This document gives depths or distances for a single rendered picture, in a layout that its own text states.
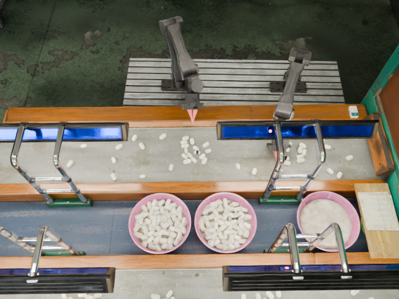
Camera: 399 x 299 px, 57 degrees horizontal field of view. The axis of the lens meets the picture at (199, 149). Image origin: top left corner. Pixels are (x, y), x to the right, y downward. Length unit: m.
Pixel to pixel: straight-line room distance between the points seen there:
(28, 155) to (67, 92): 1.21
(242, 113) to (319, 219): 0.62
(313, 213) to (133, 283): 0.82
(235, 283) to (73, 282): 0.50
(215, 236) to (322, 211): 0.49
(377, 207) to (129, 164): 1.12
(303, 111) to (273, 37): 1.49
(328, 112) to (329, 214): 0.53
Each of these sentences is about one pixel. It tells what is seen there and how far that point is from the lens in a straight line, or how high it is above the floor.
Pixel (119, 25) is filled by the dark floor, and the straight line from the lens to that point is 3.45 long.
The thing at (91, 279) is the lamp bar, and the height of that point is 1.11.
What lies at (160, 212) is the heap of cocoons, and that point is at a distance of 1.66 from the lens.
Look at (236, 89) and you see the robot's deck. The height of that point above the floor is 0.67.
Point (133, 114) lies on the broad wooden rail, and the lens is 1.89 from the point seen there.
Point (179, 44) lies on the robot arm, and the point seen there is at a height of 1.05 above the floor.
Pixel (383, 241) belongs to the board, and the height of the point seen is 0.78.
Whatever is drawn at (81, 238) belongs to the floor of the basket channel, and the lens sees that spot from 1.77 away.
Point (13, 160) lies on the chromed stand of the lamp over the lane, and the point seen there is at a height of 1.11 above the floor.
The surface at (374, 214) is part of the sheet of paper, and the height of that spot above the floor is 0.78.
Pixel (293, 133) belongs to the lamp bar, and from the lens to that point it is 1.48.
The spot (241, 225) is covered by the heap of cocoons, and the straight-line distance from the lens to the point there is 1.64.
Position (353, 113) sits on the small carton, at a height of 0.79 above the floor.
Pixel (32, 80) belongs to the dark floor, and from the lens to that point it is 3.24.
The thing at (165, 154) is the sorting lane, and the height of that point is 0.74.
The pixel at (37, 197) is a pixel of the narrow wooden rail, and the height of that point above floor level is 0.73.
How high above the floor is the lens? 2.31
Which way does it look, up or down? 61 degrees down
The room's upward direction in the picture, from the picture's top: straight up
